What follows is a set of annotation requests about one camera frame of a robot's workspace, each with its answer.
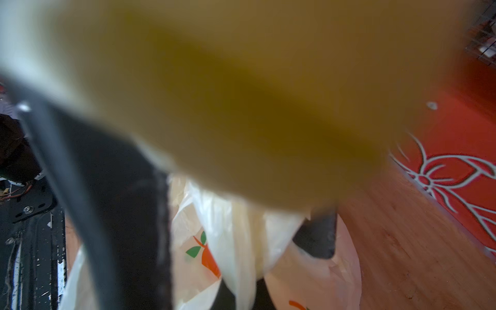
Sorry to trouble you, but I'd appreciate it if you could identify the black wire wall basket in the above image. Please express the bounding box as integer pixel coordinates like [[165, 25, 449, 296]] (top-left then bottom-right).
[[464, 1, 495, 68]]

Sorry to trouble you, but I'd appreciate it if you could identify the white orange-print plastic bag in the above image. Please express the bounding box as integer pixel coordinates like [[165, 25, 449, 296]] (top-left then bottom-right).
[[0, 0, 474, 310]]

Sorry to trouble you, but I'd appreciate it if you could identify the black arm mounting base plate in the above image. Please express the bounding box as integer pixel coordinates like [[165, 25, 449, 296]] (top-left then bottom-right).
[[1, 179, 67, 309]]

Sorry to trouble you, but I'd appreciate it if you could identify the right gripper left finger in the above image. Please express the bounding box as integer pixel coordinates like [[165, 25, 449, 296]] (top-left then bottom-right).
[[4, 80, 172, 309]]

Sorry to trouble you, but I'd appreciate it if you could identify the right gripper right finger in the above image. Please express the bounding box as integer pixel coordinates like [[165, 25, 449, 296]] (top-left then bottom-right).
[[293, 210, 338, 260]]

